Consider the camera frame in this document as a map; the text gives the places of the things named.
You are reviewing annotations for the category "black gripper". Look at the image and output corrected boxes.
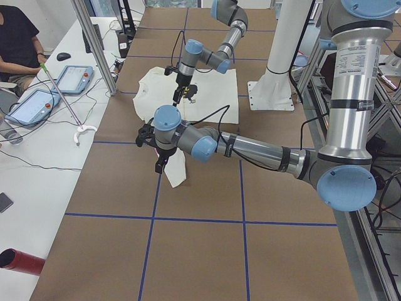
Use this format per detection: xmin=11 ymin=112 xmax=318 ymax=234
xmin=155 ymin=147 xmax=177 ymax=174
xmin=173 ymin=72 xmax=192 ymax=106

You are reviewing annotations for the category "seated person in black shirt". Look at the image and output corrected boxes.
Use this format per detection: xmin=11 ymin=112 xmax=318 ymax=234
xmin=1 ymin=5 xmax=47 ymax=97

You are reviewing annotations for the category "far blue teach pendant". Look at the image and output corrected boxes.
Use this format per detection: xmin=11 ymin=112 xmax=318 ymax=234
xmin=56 ymin=65 xmax=94 ymax=95

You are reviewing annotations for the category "near blue teach pendant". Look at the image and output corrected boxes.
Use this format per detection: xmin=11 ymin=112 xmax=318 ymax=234
xmin=6 ymin=89 xmax=61 ymax=127

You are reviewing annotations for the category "white central column with base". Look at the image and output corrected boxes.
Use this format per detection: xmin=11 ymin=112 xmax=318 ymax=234
xmin=248 ymin=0 xmax=315 ymax=111

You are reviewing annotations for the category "black smartphone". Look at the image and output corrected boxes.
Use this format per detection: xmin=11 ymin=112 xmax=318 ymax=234
xmin=0 ymin=193 xmax=14 ymax=213

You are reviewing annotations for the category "red cylinder tube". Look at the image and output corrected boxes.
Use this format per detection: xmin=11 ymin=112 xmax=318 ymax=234
xmin=1 ymin=248 xmax=45 ymax=276

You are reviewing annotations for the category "blue teach pendant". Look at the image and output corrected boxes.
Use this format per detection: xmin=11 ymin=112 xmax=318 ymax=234
xmin=56 ymin=65 xmax=94 ymax=95
xmin=6 ymin=89 xmax=61 ymax=127

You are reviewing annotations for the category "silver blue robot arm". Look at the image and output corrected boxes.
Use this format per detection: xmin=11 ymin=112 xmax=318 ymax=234
xmin=149 ymin=1 xmax=400 ymax=211
xmin=170 ymin=1 xmax=248 ymax=106

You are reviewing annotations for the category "black computer mouse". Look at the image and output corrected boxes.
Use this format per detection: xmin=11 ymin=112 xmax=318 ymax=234
xmin=56 ymin=52 xmax=71 ymax=61

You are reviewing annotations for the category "aluminium frame post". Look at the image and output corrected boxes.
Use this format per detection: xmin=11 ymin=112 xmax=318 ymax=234
xmin=71 ymin=0 xmax=117 ymax=96

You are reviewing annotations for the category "pink reacher grabber stick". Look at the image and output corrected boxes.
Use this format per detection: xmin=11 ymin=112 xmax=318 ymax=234
xmin=40 ymin=63 xmax=98 ymax=147

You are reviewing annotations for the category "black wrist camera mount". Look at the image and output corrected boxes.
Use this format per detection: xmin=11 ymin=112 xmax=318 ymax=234
xmin=164 ymin=66 xmax=179 ymax=76
xmin=135 ymin=124 xmax=157 ymax=148

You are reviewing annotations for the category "cream long sleeve printed shirt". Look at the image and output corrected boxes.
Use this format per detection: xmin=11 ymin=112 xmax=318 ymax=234
xmin=133 ymin=67 xmax=239 ymax=187

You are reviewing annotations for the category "black power adapter with label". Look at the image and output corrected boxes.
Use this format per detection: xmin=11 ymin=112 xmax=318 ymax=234
xmin=117 ymin=33 xmax=130 ymax=58

